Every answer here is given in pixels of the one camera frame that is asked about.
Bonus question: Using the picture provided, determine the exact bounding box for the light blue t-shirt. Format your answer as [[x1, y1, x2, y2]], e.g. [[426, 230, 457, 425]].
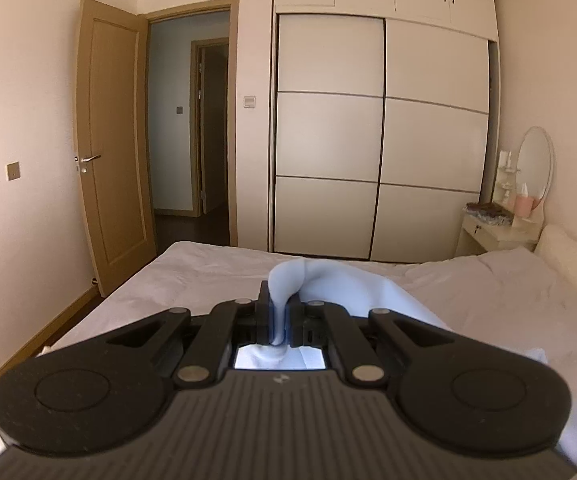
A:
[[234, 259, 577, 463]]

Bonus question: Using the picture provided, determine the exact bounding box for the cream dressing table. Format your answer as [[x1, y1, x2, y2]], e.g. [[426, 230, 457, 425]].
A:
[[455, 212, 543, 257]]

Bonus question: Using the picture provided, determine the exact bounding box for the dark patterned box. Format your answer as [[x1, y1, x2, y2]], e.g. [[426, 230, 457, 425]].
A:
[[464, 203, 513, 226]]

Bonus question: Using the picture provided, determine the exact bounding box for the pink cup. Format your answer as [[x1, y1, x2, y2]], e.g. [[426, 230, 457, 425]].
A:
[[513, 194, 536, 219]]

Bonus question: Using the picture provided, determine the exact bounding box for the cream sliding wardrobe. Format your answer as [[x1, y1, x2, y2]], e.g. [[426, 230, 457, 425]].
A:
[[269, 0, 499, 263]]

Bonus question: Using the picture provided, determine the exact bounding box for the brown wooden door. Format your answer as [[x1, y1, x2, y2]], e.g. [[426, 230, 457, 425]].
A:
[[74, 0, 156, 297]]

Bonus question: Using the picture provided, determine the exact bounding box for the white oval vanity mirror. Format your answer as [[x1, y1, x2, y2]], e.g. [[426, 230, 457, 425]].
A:
[[515, 126, 554, 211]]

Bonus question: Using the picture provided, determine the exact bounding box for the brass wall socket plate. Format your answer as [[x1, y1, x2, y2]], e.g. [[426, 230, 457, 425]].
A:
[[6, 162, 20, 181]]

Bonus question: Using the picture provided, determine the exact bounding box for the wall light switch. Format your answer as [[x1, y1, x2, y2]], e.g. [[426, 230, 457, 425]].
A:
[[243, 96, 256, 110]]

